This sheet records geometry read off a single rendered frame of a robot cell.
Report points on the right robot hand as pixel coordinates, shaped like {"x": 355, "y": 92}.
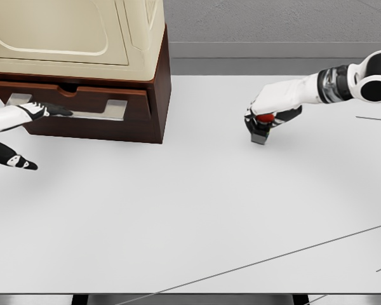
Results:
{"x": 273, "y": 98}

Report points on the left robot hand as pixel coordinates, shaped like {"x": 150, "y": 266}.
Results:
{"x": 6, "y": 116}

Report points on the red button switch grey base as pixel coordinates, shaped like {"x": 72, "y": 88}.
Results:
{"x": 262, "y": 130}

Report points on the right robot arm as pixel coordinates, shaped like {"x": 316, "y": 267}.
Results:
{"x": 343, "y": 82}

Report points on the brown wooden cabinet body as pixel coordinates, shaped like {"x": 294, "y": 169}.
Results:
{"x": 160, "y": 95}

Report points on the cream plastic appliance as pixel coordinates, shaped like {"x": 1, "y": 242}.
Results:
{"x": 66, "y": 31}

